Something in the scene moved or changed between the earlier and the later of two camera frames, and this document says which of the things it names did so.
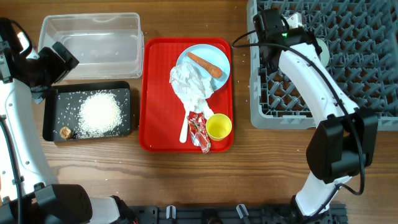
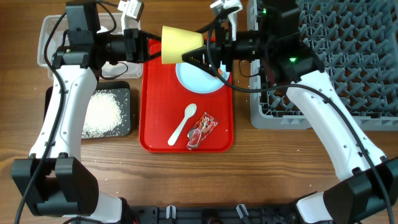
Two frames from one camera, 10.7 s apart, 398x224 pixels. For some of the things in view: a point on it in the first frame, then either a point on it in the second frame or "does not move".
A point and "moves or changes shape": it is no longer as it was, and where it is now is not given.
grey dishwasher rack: [362, 37] does not move
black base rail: [271, 214] does not move
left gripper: [60, 68] → [139, 51]
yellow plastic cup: [218, 126] → [175, 42]
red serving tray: [161, 110] does not move
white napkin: [192, 86] → [103, 29]
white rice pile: [100, 112] does not move
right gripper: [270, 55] → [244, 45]
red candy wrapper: [199, 130] moves or changes shape
